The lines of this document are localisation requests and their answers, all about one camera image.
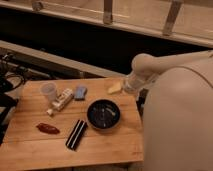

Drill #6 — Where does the black cables and equipment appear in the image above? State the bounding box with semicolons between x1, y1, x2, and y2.
0;53;28;144

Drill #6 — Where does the clear plastic cup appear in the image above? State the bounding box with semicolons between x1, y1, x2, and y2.
40;82;57;103

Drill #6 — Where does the blue sponge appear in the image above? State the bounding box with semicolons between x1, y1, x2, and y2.
74;86;87;100

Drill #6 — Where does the metal railing frame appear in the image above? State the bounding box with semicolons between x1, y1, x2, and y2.
0;0;213;48

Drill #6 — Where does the dark ceramic bowl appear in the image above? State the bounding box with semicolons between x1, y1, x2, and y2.
87;99;121;130

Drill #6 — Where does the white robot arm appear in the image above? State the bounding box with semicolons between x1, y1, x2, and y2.
108;50;213;171

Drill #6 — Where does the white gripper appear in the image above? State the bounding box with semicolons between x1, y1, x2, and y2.
107;72;148;94

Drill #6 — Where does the white tube bottle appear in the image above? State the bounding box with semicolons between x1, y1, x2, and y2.
47;88;73;116

